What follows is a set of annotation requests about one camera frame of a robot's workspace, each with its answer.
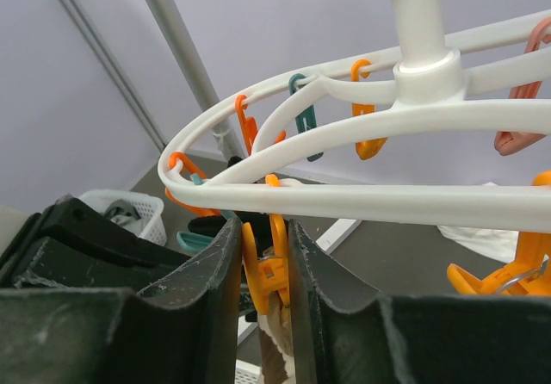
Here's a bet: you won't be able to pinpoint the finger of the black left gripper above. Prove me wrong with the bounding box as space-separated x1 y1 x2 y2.
1 198 189 289

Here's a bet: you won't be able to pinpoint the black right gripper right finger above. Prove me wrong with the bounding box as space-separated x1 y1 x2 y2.
288 220 550 383

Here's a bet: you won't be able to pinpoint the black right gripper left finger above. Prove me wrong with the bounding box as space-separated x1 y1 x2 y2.
1 220 241 383

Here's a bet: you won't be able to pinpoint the brown beige striped socks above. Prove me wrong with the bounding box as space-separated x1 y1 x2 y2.
257 292 296 384

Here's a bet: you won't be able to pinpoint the teal clothes peg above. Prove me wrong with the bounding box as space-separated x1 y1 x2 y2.
176 172 238 254

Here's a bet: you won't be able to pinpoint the yellow-orange peg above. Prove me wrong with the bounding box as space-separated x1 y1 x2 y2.
447 170 550 296
350 59 387 160
240 173 290 315

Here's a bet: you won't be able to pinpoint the orange clothes peg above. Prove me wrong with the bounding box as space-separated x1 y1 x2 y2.
164 151 223 218

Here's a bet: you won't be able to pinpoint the white round clip hanger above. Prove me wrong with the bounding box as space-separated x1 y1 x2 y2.
158 0 550 232

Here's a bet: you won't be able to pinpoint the white sock on hanger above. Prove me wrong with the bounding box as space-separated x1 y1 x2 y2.
436 181 522 263

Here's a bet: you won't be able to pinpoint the grey clothes pile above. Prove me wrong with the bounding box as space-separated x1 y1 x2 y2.
103 199 144 235

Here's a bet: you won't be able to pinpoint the white oval sock basket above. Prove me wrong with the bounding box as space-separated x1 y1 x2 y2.
234 360 262 384

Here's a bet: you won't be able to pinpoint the white rectangular laundry basket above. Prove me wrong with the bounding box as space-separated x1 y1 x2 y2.
78 189 167 246

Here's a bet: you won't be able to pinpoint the white drying rack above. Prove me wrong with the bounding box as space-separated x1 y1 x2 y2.
145 0 362 345

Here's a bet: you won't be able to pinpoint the orange peg left rim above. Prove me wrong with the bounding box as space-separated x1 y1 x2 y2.
234 94 288 157

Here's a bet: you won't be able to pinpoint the teal peg inner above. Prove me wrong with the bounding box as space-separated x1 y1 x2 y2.
287 72 325 163

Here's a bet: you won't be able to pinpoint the pink peg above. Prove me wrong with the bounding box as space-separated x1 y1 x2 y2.
493 17 551 157

